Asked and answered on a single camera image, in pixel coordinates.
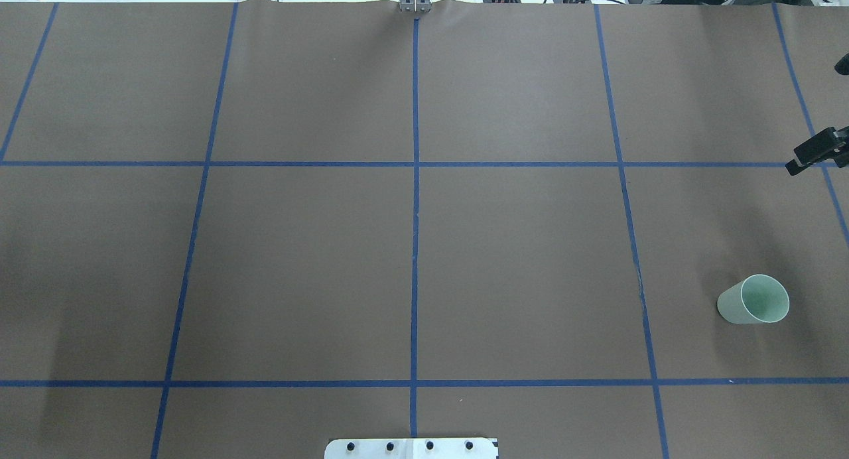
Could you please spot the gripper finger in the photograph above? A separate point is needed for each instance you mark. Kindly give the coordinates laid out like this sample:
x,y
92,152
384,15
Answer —
x,y
828,144

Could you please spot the green plastic cup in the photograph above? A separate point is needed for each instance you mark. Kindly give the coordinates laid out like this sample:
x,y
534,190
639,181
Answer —
x,y
758,299

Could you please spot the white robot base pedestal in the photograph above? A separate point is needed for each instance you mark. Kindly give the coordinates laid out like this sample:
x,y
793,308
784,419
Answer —
x,y
448,447

